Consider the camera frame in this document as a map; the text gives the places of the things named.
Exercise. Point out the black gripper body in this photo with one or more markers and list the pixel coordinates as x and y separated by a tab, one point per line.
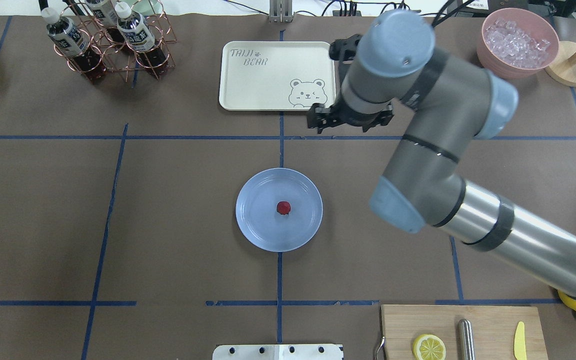
352	120

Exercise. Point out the red strawberry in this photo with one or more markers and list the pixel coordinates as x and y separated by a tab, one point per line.
283	207

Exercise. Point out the blue plate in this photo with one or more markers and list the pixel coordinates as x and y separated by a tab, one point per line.
255	210

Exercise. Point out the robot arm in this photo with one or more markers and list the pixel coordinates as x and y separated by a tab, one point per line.
509	198

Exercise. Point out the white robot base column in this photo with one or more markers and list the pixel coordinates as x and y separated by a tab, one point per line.
308	351

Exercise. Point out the cream bear tray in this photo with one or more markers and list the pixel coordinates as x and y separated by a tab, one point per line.
276	76

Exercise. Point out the dark drink bottle back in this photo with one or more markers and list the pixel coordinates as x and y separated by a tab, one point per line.
136	31

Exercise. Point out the dark drink bottle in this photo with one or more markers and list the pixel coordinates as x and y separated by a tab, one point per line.
136	31
106	16
73	44

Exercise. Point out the pink bowl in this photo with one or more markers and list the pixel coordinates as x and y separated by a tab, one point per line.
515	43

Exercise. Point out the dark drink bottle left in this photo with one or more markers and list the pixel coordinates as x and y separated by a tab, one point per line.
106	16

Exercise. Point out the lemon half slice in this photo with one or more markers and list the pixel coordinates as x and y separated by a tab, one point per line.
428	346

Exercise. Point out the round wooden board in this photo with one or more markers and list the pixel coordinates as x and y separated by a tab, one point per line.
563	67

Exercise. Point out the dark drink bottle front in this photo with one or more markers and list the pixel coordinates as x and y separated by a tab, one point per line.
73	44

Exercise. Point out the wooden cutting board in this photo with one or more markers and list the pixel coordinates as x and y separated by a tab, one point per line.
493	329

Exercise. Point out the yellow plastic knife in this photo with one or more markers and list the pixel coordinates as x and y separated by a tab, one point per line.
519	342

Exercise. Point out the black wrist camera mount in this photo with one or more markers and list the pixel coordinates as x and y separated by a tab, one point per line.
344	49

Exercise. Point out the copper wire bottle rack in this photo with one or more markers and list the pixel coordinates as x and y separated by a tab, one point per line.
121	59

